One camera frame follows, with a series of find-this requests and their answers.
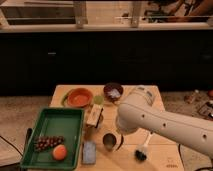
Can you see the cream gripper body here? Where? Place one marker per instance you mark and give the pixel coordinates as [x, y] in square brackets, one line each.
[123, 130]

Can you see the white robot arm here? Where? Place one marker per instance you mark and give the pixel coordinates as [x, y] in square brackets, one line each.
[136, 111]

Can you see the small metal cup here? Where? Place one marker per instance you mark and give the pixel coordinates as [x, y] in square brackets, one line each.
[109, 141]

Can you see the black white dish brush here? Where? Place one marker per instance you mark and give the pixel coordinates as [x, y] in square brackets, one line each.
[141, 151]

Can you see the wooden toy block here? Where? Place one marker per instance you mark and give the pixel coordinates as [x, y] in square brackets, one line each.
[94, 115]

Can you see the green round lid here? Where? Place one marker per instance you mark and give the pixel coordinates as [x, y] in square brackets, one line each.
[98, 99]

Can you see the dark red bowl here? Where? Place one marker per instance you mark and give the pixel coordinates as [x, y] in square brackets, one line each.
[113, 91]

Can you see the blue sponge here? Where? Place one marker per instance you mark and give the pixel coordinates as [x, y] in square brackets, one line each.
[89, 153]

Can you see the orange bowl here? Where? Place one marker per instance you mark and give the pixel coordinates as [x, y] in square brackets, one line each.
[79, 97]

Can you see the green plastic tray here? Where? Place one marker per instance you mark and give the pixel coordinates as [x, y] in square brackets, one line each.
[54, 125]

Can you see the green plate under bowl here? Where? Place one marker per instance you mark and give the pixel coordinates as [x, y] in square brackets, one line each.
[65, 97]

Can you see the orange fruit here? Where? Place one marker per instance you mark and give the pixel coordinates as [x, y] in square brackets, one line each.
[59, 152]

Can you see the dark red grape bunch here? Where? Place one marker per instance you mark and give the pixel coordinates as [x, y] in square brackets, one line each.
[45, 142]

